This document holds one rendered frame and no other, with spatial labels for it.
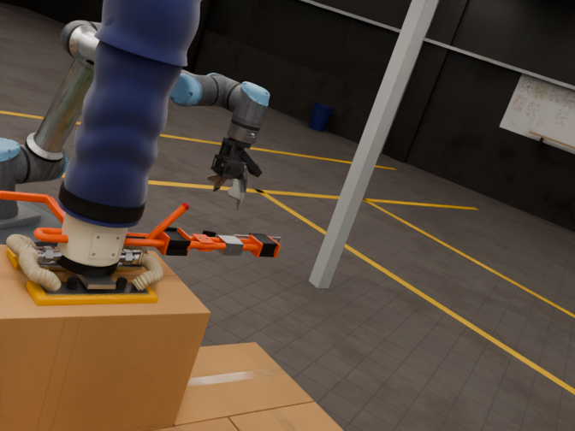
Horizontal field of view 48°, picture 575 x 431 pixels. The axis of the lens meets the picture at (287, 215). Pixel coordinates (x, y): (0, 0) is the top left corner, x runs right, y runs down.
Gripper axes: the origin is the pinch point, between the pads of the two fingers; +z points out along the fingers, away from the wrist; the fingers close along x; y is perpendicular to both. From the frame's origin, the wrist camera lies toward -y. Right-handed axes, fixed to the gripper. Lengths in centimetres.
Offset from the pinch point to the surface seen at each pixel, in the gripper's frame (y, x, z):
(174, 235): 15.7, 1.2, 12.3
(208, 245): 5.1, 4.4, 13.4
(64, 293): 51, 14, 24
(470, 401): -238, -13, 121
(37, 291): 58, 12, 25
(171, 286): 15.0, 6.2, 26.8
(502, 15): -938, -605, -200
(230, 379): -23, 4, 67
